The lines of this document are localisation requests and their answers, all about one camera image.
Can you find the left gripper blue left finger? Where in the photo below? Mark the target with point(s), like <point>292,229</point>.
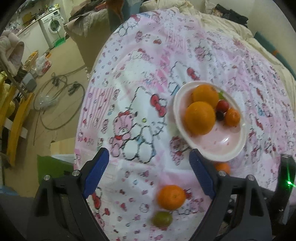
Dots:
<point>93,170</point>

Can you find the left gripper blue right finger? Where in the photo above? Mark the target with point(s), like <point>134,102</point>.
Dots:
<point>204,172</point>

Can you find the small mandarin orange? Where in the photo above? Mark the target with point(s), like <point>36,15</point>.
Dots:
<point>171,197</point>

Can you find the large orange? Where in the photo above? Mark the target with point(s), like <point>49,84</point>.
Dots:
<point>199,118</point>

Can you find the red tomato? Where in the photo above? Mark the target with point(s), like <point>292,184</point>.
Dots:
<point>222,106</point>

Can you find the small orange at edge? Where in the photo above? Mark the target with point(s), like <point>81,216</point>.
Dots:
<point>222,166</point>

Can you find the pink strawberry pattern plate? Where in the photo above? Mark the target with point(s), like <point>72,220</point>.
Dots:
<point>223,143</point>

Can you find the green box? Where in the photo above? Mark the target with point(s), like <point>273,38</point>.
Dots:
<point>47,165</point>

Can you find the green lime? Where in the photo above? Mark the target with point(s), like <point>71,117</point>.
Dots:
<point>162,219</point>

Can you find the dark blue grape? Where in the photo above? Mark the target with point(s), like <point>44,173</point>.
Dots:
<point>220,115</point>

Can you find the pink Hello Kitty bedsheet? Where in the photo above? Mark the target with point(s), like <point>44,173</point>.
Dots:
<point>134,107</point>

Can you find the yellow wooden chair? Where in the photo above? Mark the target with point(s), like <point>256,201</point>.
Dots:
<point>12,118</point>

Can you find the beige cloth on rack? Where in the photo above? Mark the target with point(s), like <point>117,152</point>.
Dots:
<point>12,48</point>

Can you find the white washing machine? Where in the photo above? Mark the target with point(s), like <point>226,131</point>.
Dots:
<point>52,26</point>

